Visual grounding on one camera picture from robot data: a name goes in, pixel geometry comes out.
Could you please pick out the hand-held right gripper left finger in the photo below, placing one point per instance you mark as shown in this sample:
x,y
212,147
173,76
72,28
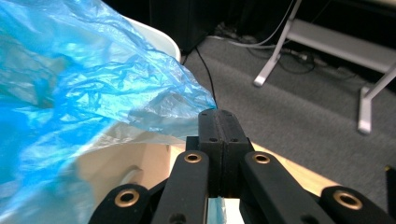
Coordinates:
x,y
213,130

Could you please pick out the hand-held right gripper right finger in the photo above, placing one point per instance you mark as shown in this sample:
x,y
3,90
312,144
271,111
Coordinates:
x,y
232,137

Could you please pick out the cream bin with face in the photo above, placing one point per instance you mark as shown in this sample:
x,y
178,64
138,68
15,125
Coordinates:
x,y
106,168

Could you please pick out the blue plastic bag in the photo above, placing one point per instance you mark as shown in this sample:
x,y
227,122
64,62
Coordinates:
x,y
77,87

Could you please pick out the black upright panel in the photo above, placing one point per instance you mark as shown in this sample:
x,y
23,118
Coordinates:
x,y
183,21

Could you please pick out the white metal stand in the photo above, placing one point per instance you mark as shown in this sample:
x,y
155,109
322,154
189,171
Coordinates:
x,y
336,43

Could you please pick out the black yellow striped base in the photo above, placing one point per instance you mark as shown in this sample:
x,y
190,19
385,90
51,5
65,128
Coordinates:
x,y
391,193

